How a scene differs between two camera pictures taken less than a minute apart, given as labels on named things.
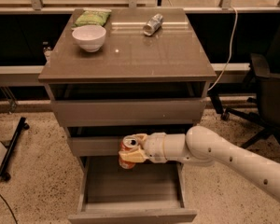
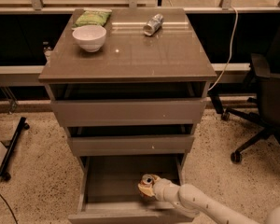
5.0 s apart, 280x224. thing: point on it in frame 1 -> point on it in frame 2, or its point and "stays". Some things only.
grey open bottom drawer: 151,192 stays
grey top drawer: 122,112 stays
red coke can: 129,143 -> 147,179
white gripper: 154,147 -> 161,189
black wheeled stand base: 4,168 stays
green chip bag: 92,17 stays
